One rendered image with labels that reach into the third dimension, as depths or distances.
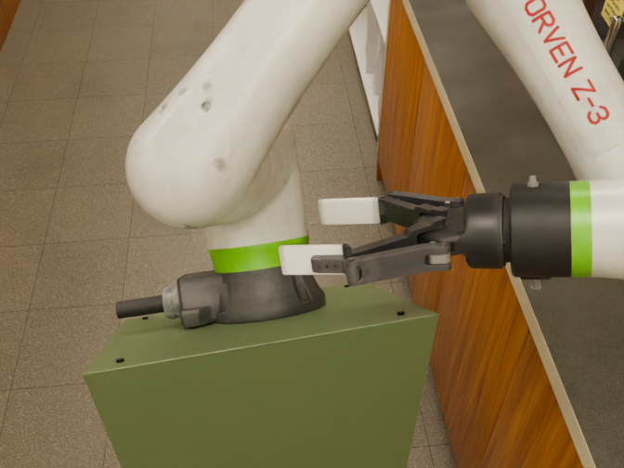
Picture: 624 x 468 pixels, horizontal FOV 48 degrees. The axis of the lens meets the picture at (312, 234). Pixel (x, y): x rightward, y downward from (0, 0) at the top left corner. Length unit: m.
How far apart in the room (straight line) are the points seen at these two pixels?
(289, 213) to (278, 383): 0.21
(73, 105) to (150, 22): 0.76
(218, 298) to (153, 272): 1.66
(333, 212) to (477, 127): 0.79
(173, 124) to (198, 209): 0.09
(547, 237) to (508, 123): 0.93
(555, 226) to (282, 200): 0.33
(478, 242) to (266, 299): 0.28
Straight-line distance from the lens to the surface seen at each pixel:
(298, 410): 0.82
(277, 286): 0.85
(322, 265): 0.67
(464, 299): 1.71
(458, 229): 0.70
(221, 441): 0.85
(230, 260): 0.85
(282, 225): 0.85
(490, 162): 1.47
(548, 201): 0.68
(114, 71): 3.56
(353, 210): 0.81
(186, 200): 0.70
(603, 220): 0.67
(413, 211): 0.76
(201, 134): 0.68
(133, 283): 2.51
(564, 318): 1.22
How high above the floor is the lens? 1.86
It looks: 46 degrees down
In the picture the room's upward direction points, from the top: straight up
